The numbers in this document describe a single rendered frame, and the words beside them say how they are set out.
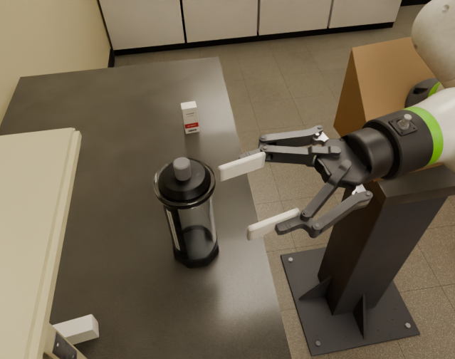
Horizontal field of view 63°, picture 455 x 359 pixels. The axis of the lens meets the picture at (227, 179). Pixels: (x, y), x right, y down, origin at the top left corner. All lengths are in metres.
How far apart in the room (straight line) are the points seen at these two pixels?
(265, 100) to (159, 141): 1.78
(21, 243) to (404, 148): 0.47
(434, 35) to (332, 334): 1.29
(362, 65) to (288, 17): 2.46
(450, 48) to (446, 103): 0.22
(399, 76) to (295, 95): 1.86
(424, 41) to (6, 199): 0.76
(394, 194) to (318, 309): 0.93
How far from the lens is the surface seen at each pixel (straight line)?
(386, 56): 1.02
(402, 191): 0.99
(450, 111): 0.61
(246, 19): 3.33
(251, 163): 0.52
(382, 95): 0.99
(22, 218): 0.19
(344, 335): 1.77
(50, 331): 0.47
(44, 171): 0.21
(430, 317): 1.95
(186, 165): 0.61
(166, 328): 0.76
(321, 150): 0.53
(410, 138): 0.56
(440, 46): 0.83
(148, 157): 1.03
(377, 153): 0.54
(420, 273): 2.04
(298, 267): 1.87
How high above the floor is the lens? 1.64
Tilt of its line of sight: 48 degrees down
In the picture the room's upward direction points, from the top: 3 degrees counter-clockwise
